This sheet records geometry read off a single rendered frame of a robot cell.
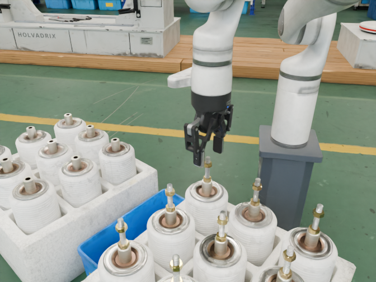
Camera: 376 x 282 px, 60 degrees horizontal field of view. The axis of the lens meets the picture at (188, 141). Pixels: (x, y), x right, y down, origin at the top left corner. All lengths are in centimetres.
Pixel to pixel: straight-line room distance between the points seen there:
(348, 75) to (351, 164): 99
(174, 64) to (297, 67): 160
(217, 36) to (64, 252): 60
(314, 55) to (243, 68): 149
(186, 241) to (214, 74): 32
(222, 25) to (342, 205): 80
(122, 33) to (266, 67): 100
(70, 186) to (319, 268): 56
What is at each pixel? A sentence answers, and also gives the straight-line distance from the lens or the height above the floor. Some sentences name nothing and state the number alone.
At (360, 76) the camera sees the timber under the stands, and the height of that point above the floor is 5.
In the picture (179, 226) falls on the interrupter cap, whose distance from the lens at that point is 65.
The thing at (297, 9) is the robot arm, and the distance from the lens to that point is 67.
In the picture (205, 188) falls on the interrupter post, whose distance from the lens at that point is 72.
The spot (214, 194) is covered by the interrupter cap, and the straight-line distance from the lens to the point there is 73.
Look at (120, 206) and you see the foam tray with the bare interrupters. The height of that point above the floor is 14.
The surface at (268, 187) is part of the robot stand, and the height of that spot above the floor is 19.
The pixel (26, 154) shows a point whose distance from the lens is 103.
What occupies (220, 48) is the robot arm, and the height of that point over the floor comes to 57.
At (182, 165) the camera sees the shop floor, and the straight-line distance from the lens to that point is 127.
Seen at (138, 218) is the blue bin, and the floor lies 8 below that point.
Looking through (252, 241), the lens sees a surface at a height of 23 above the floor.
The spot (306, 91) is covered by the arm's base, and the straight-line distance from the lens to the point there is 78.
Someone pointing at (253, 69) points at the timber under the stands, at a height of 6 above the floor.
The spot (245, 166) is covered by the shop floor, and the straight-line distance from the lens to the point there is 129.
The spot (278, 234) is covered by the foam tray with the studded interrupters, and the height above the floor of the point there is 18.
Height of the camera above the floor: 71
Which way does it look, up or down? 30 degrees down
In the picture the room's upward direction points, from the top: straight up
